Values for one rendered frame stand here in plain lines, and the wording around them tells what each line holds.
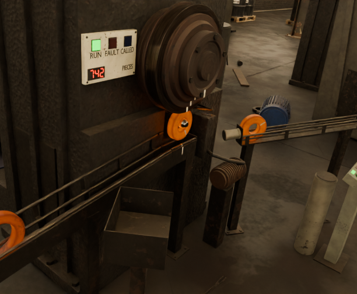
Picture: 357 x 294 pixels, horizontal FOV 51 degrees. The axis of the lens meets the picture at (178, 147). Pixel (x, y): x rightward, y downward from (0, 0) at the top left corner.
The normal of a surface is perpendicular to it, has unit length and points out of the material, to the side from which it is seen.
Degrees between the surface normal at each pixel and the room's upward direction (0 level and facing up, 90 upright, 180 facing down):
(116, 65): 90
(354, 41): 90
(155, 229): 5
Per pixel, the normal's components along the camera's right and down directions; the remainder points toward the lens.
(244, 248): 0.10, -0.89
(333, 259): -0.62, 0.30
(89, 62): 0.78, 0.35
